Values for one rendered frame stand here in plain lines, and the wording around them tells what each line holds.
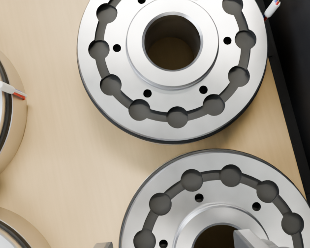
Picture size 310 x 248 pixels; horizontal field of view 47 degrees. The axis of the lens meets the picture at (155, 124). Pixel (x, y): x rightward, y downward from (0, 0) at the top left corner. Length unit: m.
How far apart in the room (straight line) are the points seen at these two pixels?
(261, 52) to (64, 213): 0.14
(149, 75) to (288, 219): 0.10
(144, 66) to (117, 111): 0.03
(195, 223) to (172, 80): 0.07
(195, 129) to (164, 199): 0.04
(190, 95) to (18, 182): 0.12
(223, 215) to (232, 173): 0.02
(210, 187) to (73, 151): 0.09
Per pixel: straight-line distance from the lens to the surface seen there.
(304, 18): 0.20
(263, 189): 0.19
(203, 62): 0.18
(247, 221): 0.18
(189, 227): 0.18
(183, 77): 0.18
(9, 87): 0.20
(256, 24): 0.20
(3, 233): 0.20
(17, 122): 0.22
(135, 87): 0.19
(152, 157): 0.21
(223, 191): 0.18
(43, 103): 0.23
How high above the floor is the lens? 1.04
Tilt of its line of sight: 85 degrees down
